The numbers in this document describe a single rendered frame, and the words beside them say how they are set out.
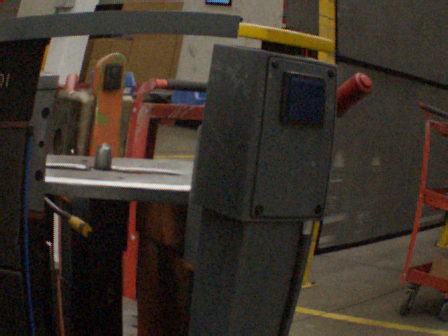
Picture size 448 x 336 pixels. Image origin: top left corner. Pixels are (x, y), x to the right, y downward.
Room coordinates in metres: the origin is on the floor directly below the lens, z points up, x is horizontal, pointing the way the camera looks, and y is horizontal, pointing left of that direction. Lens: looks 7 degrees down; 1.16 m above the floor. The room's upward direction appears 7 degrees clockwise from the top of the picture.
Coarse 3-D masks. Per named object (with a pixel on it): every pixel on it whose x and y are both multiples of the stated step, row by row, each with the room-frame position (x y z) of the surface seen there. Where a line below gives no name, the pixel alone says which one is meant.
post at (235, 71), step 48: (240, 48) 0.83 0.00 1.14; (240, 96) 0.83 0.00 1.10; (336, 96) 0.85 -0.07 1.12; (240, 144) 0.82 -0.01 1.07; (288, 144) 0.82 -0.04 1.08; (240, 192) 0.82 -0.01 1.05; (288, 192) 0.83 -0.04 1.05; (240, 240) 0.82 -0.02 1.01; (288, 240) 0.84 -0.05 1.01; (240, 288) 0.82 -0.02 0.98; (288, 288) 0.84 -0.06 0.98
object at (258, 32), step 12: (240, 24) 0.85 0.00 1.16; (252, 24) 0.88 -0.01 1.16; (240, 36) 0.85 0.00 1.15; (252, 36) 0.83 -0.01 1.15; (264, 36) 0.82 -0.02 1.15; (276, 36) 0.82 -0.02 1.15; (288, 36) 0.83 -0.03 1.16; (300, 36) 0.83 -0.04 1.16; (312, 36) 0.84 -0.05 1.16; (264, 48) 0.85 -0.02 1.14; (276, 48) 0.85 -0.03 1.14; (288, 48) 0.85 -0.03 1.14; (312, 48) 0.84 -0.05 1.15; (324, 48) 0.84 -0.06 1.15
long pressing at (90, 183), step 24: (72, 168) 1.16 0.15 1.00; (120, 168) 1.19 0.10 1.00; (144, 168) 1.21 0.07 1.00; (168, 168) 1.23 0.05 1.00; (192, 168) 1.25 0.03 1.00; (48, 192) 1.03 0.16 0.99; (72, 192) 1.04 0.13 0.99; (96, 192) 1.06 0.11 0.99; (120, 192) 1.07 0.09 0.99; (144, 192) 1.08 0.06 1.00; (168, 192) 1.10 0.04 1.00
